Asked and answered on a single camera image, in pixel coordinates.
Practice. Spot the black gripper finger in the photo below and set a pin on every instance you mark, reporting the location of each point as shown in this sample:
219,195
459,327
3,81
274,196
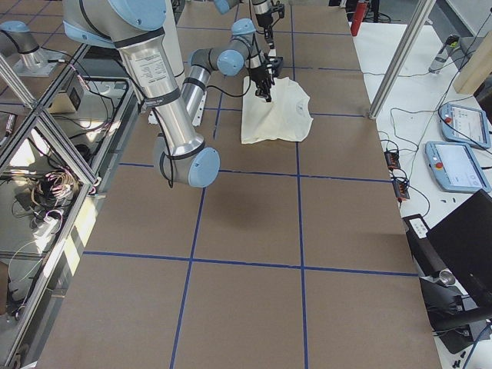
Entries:
269,38
266,95

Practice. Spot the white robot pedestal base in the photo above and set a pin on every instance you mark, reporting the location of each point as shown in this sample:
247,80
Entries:
173,52

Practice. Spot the lower teach pendant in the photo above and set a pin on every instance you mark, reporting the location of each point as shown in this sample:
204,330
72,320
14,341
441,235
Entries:
455,167

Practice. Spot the cream long-sleeve cat shirt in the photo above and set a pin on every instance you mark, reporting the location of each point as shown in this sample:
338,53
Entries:
285,117

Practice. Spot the aluminium frame post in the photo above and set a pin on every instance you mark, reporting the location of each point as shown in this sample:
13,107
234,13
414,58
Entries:
404,47

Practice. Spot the orange adapter box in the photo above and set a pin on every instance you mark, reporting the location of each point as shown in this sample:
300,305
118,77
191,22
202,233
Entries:
392,160
400,190

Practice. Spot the red fire extinguisher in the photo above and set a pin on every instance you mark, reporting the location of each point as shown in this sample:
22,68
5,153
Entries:
358,17

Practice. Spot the aluminium frame rack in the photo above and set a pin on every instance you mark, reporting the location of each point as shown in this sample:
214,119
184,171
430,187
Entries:
61,138

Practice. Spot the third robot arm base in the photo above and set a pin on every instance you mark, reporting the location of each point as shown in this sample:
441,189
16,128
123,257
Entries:
17,38

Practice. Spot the teach pendant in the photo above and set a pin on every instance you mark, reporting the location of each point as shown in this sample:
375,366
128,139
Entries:
465,125
455,167

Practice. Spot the upper orange adapter box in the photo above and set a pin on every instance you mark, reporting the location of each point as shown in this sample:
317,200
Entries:
392,160

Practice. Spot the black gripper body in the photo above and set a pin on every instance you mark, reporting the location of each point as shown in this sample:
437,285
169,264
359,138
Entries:
257,74
263,20

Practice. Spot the handheld scanner on stand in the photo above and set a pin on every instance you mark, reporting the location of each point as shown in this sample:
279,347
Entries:
448,48

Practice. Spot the lower orange adapter box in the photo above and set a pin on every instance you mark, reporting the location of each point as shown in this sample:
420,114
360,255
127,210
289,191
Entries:
400,190

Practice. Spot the upper teach pendant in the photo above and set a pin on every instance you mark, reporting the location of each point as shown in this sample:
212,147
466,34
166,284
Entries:
465,125

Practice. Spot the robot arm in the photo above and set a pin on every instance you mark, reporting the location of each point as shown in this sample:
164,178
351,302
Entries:
136,30
224,6

